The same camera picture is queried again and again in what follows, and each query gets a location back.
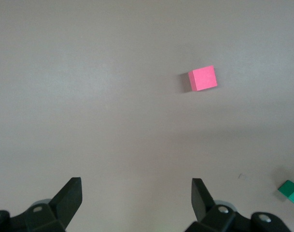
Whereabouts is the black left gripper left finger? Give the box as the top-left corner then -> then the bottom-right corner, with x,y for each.
25,177 -> 83,232

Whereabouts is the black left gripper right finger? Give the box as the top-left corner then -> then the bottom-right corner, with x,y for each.
185,178 -> 237,232

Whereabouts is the pink cube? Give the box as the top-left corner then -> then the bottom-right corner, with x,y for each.
187,65 -> 218,92

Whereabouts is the green cube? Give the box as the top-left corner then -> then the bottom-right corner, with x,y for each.
278,180 -> 294,207

